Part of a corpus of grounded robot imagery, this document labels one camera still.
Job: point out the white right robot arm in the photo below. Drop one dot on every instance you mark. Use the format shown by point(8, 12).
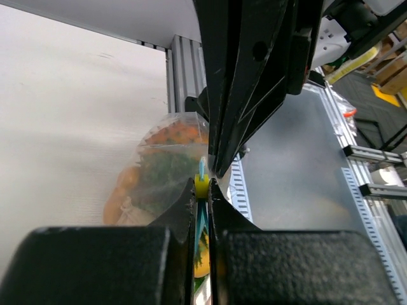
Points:
point(347, 30)

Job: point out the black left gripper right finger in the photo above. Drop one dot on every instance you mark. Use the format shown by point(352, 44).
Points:
point(249, 265)

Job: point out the toy pineapple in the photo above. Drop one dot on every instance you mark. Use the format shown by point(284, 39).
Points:
point(168, 158)

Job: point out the yellow toy lemon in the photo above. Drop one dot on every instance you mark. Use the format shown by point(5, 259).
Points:
point(201, 258)

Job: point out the white toy garlic bulb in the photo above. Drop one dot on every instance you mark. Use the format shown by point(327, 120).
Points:
point(134, 216)

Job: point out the clear zip top bag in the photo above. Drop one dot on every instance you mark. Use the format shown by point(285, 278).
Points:
point(170, 118)

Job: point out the white slotted cable duct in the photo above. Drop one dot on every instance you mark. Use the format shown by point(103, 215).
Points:
point(237, 190)

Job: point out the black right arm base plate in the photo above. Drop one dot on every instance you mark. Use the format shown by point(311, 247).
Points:
point(198, 104)

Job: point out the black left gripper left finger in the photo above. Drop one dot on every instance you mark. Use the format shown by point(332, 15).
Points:
point(150, 264)

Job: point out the yellow toy ginger root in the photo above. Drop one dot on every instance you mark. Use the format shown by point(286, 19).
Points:
point(126, 181)

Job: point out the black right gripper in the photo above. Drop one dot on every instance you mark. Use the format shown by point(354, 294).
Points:
point(254, 53)

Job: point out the right aluminium frame post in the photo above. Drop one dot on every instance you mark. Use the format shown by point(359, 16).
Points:
point(185, 72)

